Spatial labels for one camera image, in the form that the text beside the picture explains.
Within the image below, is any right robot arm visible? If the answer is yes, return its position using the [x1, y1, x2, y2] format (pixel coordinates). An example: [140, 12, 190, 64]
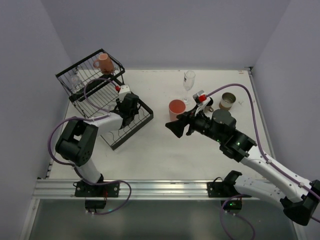
[165, 109, 320, 226]

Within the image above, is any aluminium mounting rail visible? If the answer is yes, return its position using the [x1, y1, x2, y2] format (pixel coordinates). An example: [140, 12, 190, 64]
[33, 178, 295, 201]

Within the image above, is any clear glass on upper rack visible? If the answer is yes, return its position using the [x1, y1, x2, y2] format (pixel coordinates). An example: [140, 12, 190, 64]
[69, 75, 85, 95]

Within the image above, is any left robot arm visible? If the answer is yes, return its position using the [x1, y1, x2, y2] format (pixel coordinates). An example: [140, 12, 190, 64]
[55, 93, 139, 186]

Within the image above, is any black wire dish rack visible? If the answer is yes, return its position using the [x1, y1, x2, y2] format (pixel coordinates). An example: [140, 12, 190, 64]
[55, 48, 154, 150]

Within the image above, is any white and brown tumbler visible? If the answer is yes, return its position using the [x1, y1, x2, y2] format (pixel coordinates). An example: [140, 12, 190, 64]
[219, 92, 236, 111]

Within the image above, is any clear champagne flute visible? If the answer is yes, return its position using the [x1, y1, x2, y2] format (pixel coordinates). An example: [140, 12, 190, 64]
[183, 70, 196, 105]

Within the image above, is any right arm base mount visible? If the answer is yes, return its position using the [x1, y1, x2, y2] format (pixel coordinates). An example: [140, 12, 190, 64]
[206, 170, 243, 214]

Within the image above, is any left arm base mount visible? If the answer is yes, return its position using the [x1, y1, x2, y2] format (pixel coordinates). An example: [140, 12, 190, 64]
[72, 180, 132, 216]

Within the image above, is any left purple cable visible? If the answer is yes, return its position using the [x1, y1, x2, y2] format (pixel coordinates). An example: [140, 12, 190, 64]
[47, 77, 121, 186]

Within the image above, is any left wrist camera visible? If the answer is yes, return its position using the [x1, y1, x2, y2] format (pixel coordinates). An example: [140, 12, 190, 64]
[115, 84, 131, 102]

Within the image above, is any pink ceramic mug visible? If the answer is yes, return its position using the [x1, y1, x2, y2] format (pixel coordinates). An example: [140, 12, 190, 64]
[93, 53, 115, 74]

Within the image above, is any pink plastic cup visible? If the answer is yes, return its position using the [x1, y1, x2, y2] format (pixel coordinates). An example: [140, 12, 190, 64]
[168, 99, 186, 121]

